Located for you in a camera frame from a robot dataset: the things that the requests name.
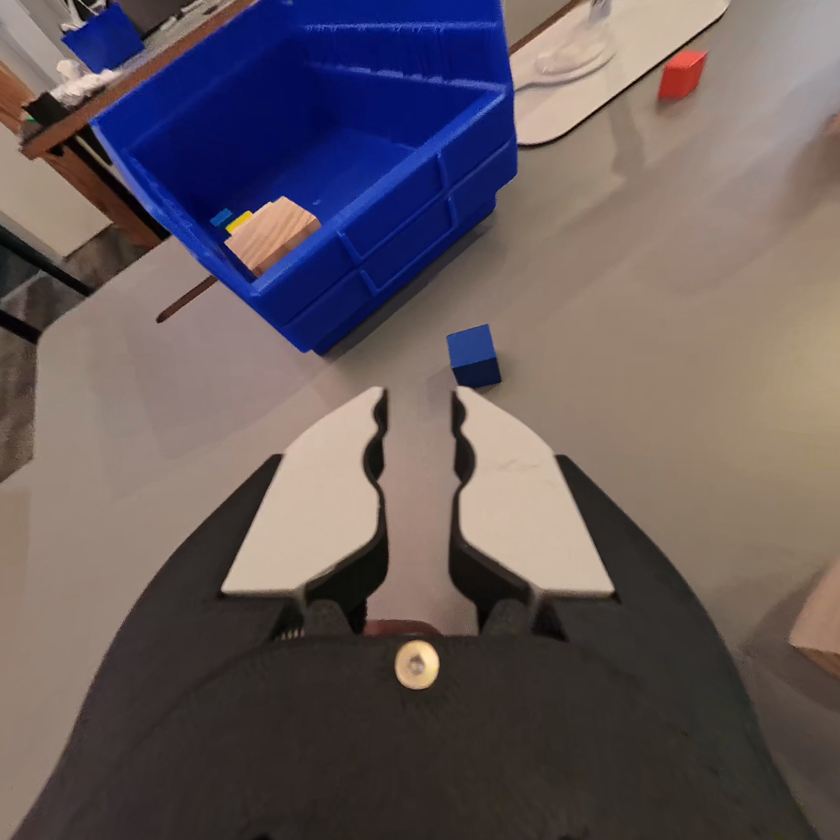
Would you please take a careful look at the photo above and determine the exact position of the white desk mat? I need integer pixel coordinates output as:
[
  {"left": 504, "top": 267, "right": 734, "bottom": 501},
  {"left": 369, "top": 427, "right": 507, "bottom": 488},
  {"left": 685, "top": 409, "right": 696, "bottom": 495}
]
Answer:
[{"left": 508, "top": 0, "right": 731, "bottom": 147}]

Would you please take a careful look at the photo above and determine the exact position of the white crumpled paper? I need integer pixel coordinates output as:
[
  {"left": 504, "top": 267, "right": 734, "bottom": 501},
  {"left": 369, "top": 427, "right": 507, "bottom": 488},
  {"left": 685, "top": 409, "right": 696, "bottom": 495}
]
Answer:
[{"left": 56, "top": 59, "right": 122, "bottom": 102}]

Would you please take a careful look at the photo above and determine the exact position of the small blue plastic bin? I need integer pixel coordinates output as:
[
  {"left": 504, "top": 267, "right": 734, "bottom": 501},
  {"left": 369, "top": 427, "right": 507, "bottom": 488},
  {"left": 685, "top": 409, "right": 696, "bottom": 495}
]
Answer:
[{"left": 61, "top": 3, "right": 145, "bottom": 74}]

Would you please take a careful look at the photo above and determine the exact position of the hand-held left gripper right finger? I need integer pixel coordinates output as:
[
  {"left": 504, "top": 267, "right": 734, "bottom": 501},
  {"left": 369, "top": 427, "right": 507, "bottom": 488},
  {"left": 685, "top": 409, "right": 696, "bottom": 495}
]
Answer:
[{"left": 449, "top": 386, "right": 618, "bottom": 634}]

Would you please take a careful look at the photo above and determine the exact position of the large blue plastic bin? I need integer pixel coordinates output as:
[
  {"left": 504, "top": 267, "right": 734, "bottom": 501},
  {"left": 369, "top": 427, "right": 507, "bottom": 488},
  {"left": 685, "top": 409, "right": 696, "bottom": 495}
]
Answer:
[{"left": 91, "top": 0, "right": 519, "bottom": 355}]

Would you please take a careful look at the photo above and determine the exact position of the black metal frame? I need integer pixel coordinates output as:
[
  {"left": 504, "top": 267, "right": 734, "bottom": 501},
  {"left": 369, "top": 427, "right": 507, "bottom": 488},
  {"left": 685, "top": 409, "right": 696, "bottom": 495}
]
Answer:
[{"left": 0, "top": 223, "right": 94, "bottom": 345}]

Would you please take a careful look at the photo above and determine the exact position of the brown wooden desk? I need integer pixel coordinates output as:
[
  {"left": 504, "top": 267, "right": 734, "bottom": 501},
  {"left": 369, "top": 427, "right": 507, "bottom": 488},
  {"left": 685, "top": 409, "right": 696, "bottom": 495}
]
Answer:
[{"left": 0, "top": 0, "right": 263, "bottom": 247}]

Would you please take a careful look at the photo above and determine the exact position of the clear plastic stand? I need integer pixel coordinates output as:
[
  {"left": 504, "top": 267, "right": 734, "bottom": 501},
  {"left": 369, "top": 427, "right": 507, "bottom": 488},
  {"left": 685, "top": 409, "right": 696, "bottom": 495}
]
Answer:
[{"left": 533, "top": 0, "right": 618, "bottom": 83}]

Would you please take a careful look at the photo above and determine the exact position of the small red wooden cube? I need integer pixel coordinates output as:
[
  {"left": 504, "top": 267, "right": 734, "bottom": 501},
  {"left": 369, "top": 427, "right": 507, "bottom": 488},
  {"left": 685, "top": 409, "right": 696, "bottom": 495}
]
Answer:
[{"left": 658, "top": 50, "right": 708, "bottom": 101}]

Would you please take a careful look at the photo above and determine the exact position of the small blue wooden cube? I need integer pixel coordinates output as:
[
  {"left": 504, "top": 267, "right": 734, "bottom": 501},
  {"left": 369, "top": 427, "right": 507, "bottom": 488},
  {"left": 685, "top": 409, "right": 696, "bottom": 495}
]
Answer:
[{"left": 446, "top": 324, "right": 502, "bottom": 388}]

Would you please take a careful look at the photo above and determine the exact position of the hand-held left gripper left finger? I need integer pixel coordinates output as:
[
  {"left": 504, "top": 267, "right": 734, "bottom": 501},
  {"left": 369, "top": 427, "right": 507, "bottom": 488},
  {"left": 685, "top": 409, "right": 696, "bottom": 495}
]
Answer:
[{"left": 220, "top": 386, "right": 391, "bottom": 614}]

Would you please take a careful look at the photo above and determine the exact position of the large natural wooden cube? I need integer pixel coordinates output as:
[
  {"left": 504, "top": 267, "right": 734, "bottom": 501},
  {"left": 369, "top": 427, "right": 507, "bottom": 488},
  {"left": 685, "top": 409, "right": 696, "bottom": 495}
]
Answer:
[
  {"left": 224, "top": 197, "right": 322, "bottom": 278},
  {"left": 787, "top": 564, "right": 840, "bottom": 678}
]

